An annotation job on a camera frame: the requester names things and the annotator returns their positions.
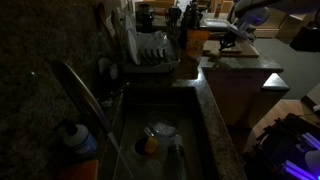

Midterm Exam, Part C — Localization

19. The steel kitchen sink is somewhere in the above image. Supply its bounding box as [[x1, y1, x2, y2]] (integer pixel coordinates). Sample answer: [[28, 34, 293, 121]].
[[111, 85, 215, 180]]

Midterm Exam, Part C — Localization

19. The white soap bottle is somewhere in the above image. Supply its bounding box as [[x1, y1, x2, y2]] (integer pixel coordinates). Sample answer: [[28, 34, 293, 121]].
[[62, 123, 99, 158]]

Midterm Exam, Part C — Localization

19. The curved metal faucet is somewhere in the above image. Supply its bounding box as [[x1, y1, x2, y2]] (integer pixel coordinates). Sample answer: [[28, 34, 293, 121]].
[[49, 59, 135, 180]]

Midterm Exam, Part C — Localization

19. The wooden kitchen cabinet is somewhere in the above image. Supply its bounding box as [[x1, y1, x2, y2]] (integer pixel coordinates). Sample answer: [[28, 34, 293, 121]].
[[202, 67, 285, 130]]

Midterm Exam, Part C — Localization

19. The small yellow scrubber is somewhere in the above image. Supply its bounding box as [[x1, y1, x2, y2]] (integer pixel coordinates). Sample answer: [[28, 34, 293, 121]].
[[143, 135, 160, 155]]

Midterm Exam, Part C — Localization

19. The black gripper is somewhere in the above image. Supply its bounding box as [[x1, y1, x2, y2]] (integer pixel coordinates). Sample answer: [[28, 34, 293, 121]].
[[217, 30, 241, 52]]

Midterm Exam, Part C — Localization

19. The orange plastic container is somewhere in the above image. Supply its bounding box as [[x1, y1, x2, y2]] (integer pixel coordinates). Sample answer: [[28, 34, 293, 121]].
[[185, 29, 211, 61]]

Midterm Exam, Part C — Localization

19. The small wooden chopping board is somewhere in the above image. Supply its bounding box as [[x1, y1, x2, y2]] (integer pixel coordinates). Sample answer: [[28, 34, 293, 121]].
[[203, 39, 243, 55]]

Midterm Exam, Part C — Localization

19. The large wooden chopping board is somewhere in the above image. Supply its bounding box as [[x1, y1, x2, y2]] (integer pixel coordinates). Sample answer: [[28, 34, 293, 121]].
[[202, 39, 261, 59]]

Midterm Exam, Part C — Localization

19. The dark glass jar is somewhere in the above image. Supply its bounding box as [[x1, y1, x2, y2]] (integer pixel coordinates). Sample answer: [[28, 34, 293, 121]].
[[136, 2, 155, 33]]

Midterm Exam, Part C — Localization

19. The clear plastic container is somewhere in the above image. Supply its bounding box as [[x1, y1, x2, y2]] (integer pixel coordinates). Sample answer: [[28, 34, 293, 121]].
[[202, 17, 232, 30]]

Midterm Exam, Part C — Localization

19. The grey dish rack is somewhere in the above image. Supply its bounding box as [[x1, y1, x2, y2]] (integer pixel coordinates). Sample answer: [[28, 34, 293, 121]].
[[121, 29, 181, 75]]

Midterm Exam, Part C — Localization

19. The orange sponge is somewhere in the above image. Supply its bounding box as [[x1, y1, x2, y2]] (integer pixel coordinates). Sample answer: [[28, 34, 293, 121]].
[[55, 158, 100, 180]]

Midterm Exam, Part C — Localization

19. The black robot cart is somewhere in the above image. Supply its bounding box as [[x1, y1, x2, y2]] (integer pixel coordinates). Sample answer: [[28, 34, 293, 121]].
[[242, 112, 320, 180]]

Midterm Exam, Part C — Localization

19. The clear drinking bottle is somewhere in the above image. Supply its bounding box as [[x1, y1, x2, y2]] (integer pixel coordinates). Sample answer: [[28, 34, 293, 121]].
[[166, 134, 188, 180]]

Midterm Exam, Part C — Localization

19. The small orange bottle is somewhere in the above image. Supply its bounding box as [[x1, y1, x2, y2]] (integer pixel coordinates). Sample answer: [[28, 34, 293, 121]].
[[214, 2, 224, 19]]

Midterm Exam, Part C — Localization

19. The dark cutlery holder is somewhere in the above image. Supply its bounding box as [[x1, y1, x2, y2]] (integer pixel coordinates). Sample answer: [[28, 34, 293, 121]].
[[166, 5, 184, 35]]

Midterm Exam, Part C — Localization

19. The white dinner plate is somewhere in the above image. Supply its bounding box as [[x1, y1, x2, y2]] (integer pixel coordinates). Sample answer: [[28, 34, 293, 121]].
[[126, 28, 142, 66], [124, 13, 138, 33]]

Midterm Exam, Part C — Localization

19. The black knife block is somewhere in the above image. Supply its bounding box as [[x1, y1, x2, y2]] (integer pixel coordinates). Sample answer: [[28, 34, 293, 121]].
[[179, 2, 201, 48]]

